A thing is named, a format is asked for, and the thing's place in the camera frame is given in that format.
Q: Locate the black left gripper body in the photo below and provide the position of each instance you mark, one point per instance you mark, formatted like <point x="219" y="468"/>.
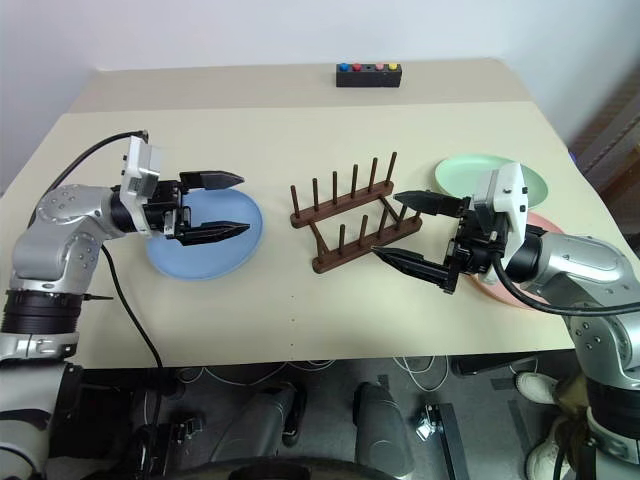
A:
<point x="165" y="210"/>

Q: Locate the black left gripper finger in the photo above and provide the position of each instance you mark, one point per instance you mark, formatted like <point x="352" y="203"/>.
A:
<point x="215" y="232"/>
<point x="212" y="180"/>

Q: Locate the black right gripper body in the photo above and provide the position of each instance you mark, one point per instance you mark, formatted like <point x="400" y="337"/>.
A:
<point x="477" y="250"/>

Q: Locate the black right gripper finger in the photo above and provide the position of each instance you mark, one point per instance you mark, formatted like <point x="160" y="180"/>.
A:
<point x="430" y="202"/>
<point x="415" y="265"/>

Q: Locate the blue plate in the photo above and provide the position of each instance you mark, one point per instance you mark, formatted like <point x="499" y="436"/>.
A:
<point x="215" y="260"/>

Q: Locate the green plate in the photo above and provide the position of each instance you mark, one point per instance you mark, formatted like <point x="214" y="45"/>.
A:
<point x="460" y="175"/>

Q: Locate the pink-red plate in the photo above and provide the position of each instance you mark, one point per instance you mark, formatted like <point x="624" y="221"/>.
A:
<point x="500" y="295"/>

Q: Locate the dark wooden dish rack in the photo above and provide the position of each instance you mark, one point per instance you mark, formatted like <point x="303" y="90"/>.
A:
<point x="325" y="264"/>

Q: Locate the black table foot bar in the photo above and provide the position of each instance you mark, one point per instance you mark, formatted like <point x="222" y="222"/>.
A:
<point x="492" y="365"/>

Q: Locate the black button box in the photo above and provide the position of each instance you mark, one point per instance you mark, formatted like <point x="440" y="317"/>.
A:
<point x="367" y="80"/>

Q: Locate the white shoe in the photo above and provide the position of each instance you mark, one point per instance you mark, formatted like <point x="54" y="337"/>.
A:
<point x="542" y="457"/>
<point x="535" y="387"/>

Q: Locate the dark rounded shape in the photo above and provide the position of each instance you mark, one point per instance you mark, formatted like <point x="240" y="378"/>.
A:
<point x="380" y="415"/>
<point x="270" y="415"/>

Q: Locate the white grey robot torso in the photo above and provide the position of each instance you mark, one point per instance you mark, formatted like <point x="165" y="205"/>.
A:
<point x="25" y="400"/>

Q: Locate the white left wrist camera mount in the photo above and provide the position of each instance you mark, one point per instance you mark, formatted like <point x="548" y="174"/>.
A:
<point x="140" y="170"/>

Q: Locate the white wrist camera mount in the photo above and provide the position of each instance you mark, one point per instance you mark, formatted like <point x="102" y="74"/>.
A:
<point x="510" y="210"/>
<point x="140" y="170"/>

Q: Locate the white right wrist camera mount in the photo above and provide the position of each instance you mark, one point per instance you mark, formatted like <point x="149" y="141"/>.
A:
<point x="510" y="210"/>

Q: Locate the black metal floor bracket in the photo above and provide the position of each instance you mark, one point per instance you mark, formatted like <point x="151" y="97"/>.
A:
<point x="182" y="430"/>
<point x="450" y="435"/>

